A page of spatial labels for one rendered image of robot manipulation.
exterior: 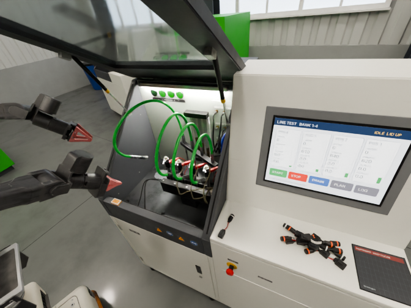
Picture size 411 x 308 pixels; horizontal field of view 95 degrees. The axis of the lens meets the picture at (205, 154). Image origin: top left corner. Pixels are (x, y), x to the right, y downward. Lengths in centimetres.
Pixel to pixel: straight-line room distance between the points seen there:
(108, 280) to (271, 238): 156
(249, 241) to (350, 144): 52
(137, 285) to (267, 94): 176
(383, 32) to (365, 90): 376
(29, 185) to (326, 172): 92
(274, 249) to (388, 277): 36
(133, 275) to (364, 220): 172
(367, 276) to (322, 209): 24
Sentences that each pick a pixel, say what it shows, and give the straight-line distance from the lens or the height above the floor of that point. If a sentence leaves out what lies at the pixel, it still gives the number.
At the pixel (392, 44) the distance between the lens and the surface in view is 451.
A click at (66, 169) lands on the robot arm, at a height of 142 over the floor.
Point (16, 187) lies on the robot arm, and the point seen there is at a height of 146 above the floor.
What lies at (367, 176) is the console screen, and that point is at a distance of 86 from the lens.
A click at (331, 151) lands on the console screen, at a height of 131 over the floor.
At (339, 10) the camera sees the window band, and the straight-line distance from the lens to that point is 439.
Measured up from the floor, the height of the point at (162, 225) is 94.
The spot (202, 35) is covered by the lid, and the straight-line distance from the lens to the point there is 54.
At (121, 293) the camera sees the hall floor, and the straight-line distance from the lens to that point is 202.
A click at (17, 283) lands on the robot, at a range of 107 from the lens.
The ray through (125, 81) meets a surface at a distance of 372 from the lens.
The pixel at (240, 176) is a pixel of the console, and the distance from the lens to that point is 89.
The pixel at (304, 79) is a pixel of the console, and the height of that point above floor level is 154.
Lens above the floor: 176
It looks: 38 degrees down
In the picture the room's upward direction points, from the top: 7 degrees counter-clockwise
